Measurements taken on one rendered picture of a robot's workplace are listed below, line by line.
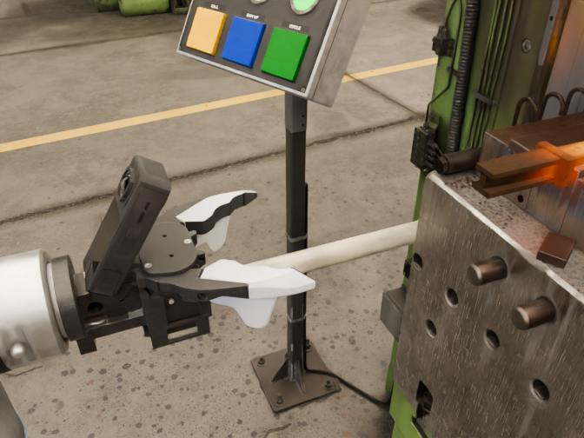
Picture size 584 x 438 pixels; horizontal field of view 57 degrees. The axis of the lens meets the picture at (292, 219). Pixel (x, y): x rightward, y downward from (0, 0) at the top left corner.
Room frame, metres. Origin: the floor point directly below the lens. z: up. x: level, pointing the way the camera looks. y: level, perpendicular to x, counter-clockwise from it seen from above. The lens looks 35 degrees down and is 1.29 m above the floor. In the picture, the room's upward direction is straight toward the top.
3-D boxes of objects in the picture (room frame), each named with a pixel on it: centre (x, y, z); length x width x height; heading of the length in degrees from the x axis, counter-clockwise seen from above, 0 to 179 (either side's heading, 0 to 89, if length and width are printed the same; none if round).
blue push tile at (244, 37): (0.95, 0.08, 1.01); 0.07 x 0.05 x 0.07; 47
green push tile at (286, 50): (0.88, 0.01, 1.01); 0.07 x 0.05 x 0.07; 47
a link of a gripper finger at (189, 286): (0.34, 0.07, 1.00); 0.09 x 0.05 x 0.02; 76
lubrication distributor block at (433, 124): (0.95, -0.26, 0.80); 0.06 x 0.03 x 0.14; 22
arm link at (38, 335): (0.32, 0.21, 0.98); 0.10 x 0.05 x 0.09; 22
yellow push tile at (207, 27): (1.02, 0.16, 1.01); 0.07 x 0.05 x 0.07; 47
